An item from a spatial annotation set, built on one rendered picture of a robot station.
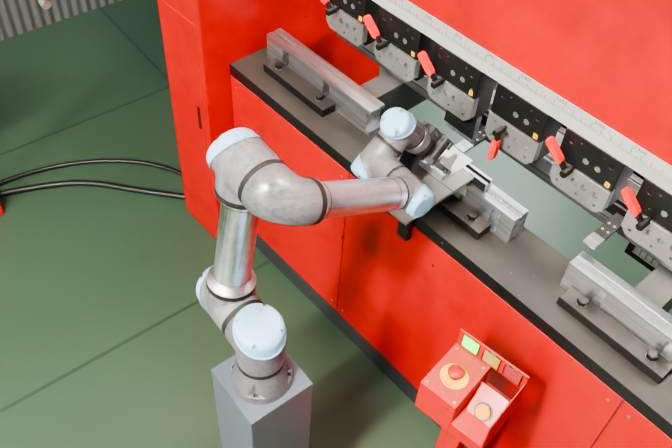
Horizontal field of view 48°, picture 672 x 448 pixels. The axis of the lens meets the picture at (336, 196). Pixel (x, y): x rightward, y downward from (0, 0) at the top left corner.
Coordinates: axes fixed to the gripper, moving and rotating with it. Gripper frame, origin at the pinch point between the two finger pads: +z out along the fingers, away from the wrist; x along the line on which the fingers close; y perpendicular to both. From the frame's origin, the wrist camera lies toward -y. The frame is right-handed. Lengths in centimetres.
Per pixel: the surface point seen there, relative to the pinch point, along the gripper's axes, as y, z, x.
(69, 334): -131, 21, 86
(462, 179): 1.1, 1.9, -7.1
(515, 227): -0.5, 9.3, -24.4
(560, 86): 29.5, -29.7, -24.7
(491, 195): 2.4, 7.0, -14.4
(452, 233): -12.2, 7.0, -12.4
